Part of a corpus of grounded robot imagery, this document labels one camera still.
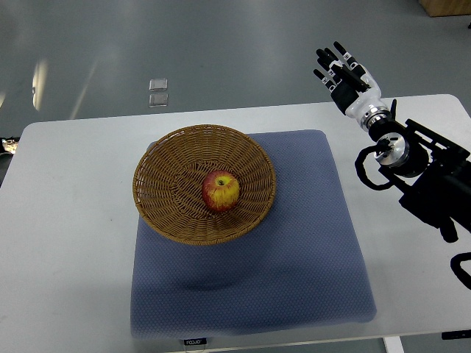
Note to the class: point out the white table leg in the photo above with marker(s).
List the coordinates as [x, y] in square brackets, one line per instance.
[393, 344]

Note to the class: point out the wooden box corner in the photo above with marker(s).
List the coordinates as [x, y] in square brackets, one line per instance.
[442, 8]

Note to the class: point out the blue quilted cushion mat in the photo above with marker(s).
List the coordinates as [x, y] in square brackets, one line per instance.
[301, 266]

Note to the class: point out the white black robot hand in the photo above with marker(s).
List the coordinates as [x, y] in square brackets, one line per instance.
[351, 87]

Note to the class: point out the brown wicker basket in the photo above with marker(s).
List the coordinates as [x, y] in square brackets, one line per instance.
[167, 184]

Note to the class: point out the lower metal floor plate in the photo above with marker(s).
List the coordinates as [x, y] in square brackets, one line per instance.
[158, 100]

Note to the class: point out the upper metal floor plate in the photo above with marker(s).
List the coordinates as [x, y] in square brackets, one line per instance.
[158, 85]

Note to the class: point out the black table label tag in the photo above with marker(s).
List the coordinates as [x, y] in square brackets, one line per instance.
[195, 342]

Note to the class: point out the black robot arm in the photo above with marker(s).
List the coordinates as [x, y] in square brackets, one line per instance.
[432, 172]

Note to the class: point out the red yellow apple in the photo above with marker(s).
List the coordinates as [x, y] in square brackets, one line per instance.
[220, 191]

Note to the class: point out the black table control panel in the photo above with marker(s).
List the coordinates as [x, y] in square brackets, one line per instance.
[455, 335]

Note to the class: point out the metal floor plate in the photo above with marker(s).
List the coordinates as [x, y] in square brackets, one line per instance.
[158, 100]
[158, 85]

